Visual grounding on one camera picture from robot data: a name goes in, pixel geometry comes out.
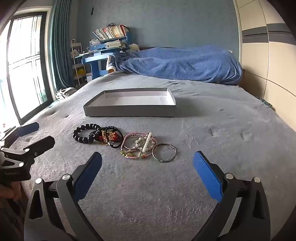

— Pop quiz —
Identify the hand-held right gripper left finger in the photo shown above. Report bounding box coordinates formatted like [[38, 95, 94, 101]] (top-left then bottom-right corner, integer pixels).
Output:
[[24, 152, 109, 241]]

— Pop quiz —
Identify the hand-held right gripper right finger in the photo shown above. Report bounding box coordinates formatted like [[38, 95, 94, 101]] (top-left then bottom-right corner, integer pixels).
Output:
[[192, 151, 271, 241]]

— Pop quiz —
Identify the blue pillow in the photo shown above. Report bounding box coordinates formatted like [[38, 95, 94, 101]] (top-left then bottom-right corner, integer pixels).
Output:
[[113, 46, 243, 84]]

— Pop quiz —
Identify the pearl bracelet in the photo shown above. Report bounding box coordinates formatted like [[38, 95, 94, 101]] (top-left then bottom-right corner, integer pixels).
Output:
[[133, 137, 149, 151]]

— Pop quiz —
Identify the silver bangle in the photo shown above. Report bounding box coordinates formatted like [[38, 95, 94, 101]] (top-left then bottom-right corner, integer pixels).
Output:
[[152, 143, 177, 163]]

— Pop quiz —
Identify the pink cord bracelet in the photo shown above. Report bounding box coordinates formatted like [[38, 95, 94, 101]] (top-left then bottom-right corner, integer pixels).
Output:
[[122, 132, 158, 151]]

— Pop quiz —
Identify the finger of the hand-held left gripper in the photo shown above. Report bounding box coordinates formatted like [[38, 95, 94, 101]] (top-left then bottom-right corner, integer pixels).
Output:
[[0, 122, 39, 142], [0, 136, 55, 168]]

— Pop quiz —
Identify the black bead bracelet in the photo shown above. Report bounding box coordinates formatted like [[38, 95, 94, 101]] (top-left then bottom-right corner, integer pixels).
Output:
[[73, 124, 101, 143]]

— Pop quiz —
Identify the window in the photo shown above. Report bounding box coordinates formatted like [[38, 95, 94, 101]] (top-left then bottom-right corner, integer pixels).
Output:
[[0, 11, 55, 127]]

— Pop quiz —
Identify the dark purple bead bracelet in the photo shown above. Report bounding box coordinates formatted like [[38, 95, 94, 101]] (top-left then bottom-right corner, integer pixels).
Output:
[[100, 126, 121, 135]]

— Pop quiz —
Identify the white rack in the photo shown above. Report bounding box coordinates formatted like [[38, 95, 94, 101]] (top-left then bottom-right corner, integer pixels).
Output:
[[70, 38, 87, 87]]

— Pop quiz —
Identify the pearl hair clip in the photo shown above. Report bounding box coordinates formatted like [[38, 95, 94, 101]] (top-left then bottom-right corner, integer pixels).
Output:
[[141, 132, 153, 153]]

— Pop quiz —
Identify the red and gold ornament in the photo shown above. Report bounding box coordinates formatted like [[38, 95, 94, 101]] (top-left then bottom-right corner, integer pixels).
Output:
[[96, 130, 122, 146]]

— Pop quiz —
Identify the person's left hand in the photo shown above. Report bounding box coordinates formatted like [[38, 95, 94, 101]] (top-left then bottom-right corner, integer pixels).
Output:
[[0, 181, 23, 202]]

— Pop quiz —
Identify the fleece lined garment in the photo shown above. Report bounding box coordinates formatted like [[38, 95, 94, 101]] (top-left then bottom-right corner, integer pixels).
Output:
[[106, 53, 130, 73]]

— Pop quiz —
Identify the row of books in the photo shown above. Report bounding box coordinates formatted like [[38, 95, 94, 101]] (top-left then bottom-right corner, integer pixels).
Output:
[[92, 24, 130, 41]]

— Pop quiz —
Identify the stack of papers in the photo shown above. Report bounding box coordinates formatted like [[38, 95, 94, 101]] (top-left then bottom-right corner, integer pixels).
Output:
[[89, 39, 127, 50]]

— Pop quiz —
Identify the grey white bag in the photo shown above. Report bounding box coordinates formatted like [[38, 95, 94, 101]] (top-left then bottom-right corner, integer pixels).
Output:
[[55, 87, 78, 100]]

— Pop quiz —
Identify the teal curtain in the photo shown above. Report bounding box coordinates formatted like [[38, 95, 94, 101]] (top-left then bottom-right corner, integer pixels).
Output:
[[50, 0, 78, 92]]

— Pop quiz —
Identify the beige wardrobe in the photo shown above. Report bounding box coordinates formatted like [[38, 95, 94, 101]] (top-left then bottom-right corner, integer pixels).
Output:
[[233, 0, 296, 130]]

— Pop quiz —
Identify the blue desk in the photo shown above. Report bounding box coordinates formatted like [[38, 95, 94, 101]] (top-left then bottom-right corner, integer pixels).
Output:
[[82, 32, 132, 80]]

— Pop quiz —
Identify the pink braided bracelet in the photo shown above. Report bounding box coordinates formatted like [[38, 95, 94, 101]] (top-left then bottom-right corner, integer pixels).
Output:
[[120, 139, 159, 159]]

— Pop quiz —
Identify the black hair tie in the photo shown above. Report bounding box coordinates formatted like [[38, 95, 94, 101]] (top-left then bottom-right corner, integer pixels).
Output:
[[105, 128, 124, 149]]

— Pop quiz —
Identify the grey cardboard tray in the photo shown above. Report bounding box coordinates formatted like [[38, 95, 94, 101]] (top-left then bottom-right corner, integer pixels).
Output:
[[83, 88, 176, 117]]

